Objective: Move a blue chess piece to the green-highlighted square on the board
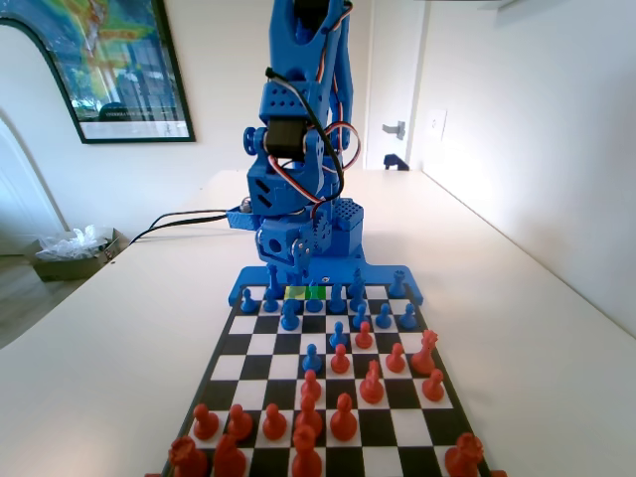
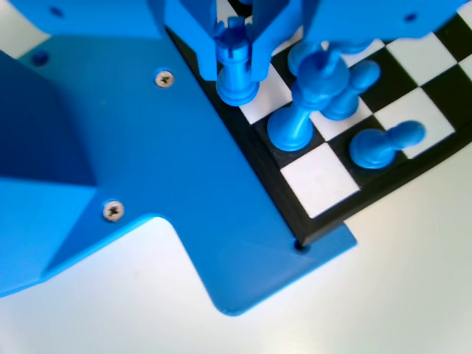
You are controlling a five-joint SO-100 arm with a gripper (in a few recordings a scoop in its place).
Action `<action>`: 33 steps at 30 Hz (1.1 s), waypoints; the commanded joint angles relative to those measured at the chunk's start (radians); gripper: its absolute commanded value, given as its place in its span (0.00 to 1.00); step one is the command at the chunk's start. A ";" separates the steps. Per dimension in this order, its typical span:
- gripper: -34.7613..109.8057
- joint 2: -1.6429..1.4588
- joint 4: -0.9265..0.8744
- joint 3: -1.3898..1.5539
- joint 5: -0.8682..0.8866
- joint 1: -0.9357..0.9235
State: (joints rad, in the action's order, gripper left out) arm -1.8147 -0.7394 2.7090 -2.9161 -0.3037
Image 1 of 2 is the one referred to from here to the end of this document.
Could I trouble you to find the blue chess knight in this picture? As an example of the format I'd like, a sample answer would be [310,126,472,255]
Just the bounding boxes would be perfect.
[328,282,347,314]

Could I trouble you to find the black and white chessboard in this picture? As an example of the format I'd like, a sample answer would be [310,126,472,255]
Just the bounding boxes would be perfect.
[158,283,493,477]

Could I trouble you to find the red chess rook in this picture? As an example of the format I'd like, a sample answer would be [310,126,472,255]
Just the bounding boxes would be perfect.
[167,435,209,477]
[444,431,485,477]

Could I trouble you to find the blue base mounting plate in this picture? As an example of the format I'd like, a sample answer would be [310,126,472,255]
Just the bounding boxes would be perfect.
[227,250,426,307]

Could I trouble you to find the crumpled clear plastic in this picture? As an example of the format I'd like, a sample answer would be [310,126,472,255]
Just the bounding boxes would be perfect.
[35,224,113,262]

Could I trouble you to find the white door with lever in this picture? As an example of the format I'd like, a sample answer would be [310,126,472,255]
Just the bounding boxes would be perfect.
[365,0,427,171]

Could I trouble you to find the cardboard box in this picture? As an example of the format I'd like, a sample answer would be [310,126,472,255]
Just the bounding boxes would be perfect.
[27,227,131,283]

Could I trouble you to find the framed map poster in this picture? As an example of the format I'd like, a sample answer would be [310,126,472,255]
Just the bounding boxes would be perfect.
[0,0,197,145]

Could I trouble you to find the wrist camera in blue mount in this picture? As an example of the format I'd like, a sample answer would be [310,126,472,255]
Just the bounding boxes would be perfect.
[226,197,260,233]

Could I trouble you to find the black power cable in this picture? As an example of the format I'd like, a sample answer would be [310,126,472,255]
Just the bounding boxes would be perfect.
[148,207,238,231]
[129,211,235,244]

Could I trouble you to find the black camera cable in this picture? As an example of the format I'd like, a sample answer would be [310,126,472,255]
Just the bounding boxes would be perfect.
[265,68,347,208]

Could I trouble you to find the white light switch plate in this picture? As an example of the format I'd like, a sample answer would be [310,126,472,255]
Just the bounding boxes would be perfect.
[427,108,448,144]

